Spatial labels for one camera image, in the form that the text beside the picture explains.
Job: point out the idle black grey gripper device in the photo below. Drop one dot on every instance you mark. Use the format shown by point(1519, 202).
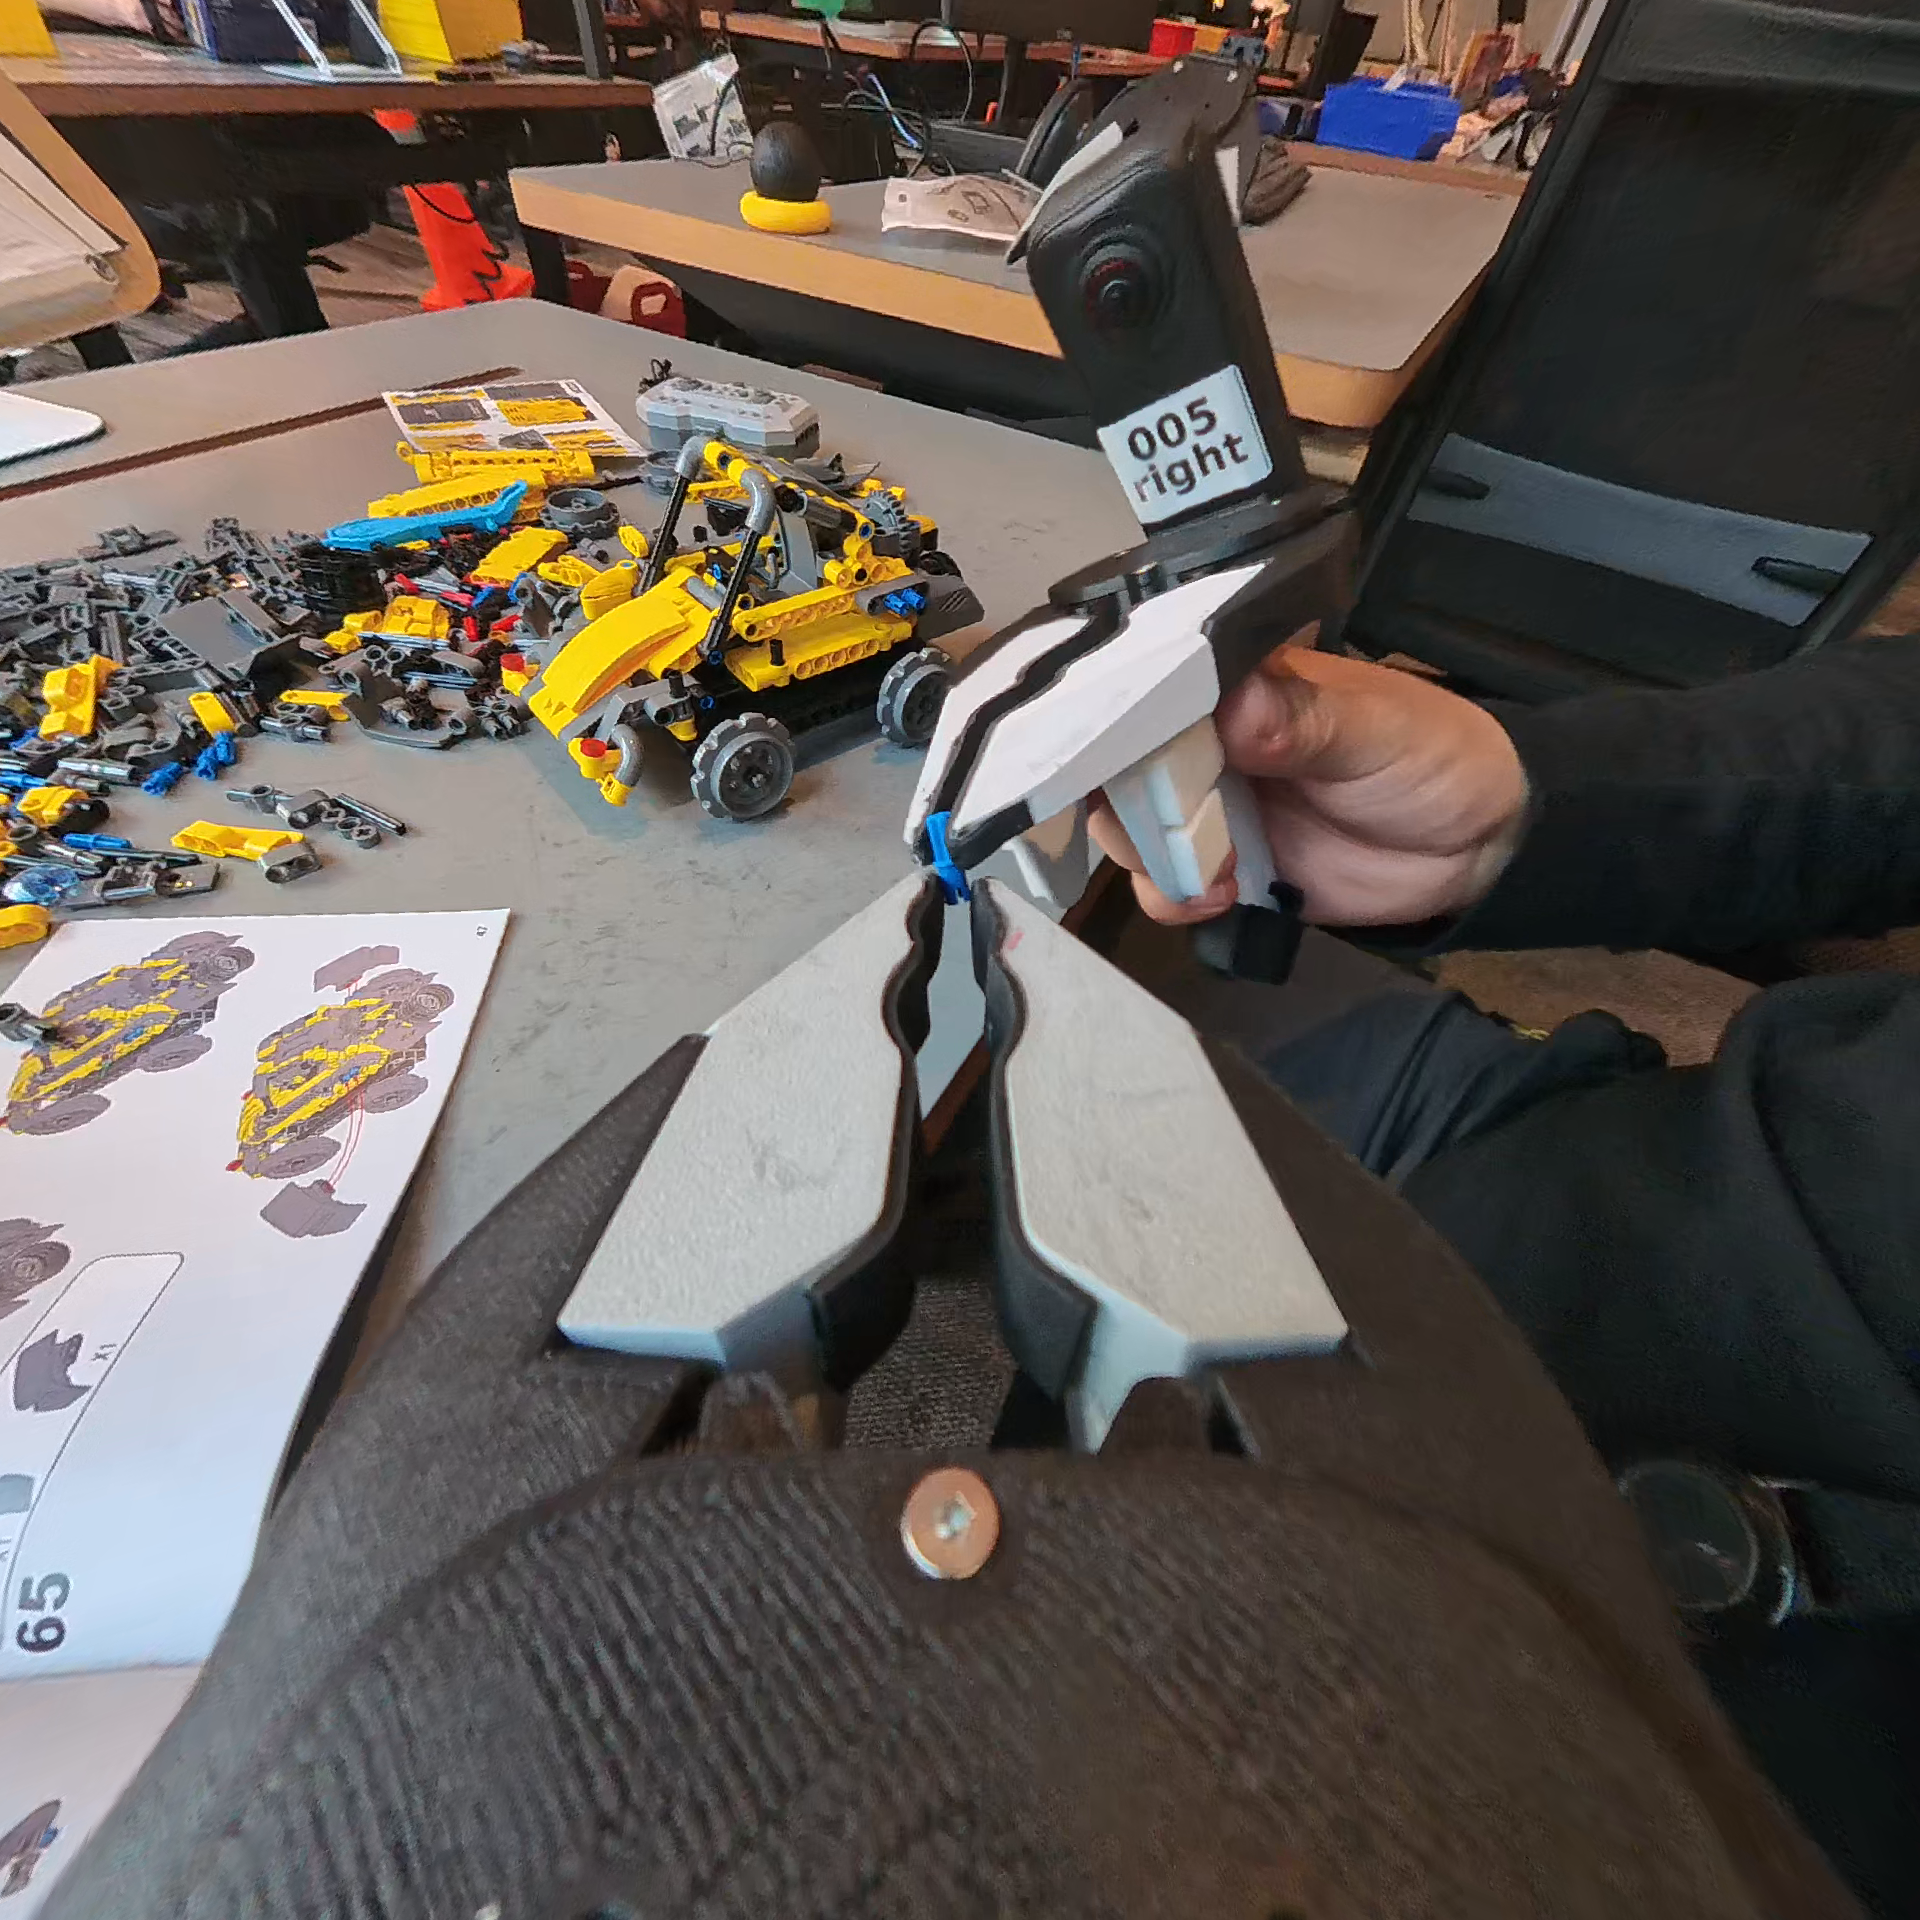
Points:
point(1276, 166)

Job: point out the blue storage bin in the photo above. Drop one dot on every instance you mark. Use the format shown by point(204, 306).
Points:
point(1389, 119)

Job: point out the small blue connector pin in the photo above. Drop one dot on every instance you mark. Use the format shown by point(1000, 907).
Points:
point(944, 855)

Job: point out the grey desk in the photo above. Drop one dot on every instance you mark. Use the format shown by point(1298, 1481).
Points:
point(599, 901)

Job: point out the grey brick battery box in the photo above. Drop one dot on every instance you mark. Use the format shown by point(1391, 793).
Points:
point(728, 413)

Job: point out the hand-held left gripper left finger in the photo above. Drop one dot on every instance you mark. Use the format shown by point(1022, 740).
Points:
point(750, 1186)

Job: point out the wooden document stand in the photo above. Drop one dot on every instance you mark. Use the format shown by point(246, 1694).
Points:
point(136, 285)

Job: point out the wood rimmed grey table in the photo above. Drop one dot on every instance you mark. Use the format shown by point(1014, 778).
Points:
point(1382, 285)

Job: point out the person's right forearm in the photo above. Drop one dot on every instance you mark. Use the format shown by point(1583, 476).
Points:
point(1725, 811)

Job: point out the yellow grey sticker sheet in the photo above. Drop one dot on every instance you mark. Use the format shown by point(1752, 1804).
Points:
point(494, 413)

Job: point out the paper sheet with drawings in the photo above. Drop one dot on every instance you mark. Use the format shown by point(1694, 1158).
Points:
point(954, 211)

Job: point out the yellow brick toy car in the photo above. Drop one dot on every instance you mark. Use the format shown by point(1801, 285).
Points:
point(662, 630)

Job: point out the bundle of yellow beams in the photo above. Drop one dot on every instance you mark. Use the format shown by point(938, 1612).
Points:
point(494, 465)

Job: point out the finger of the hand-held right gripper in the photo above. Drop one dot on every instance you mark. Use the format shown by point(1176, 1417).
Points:
point(974, 692)
point(1095, 721)

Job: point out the pile of small brick parts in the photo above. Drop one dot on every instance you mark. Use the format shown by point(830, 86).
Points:
point(182, 661)

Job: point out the black white printed leaflet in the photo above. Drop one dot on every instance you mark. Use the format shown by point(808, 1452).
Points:
point(703, 107)

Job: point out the open instruction booklet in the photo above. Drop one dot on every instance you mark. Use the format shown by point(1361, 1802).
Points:
point(182, 1349)

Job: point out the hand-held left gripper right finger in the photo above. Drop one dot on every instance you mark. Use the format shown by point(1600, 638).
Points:
point(1172, 1186)

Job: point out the black office chair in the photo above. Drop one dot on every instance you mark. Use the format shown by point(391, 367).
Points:
point(1652, 301)

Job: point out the dark grey connector piece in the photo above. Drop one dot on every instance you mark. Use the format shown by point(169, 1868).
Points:
point(29, 1023)

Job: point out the yellow storage bin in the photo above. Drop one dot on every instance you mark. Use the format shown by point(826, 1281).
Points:
point(450, 31)

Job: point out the person's right hand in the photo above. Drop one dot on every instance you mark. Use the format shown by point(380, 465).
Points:
point(1396, 796)

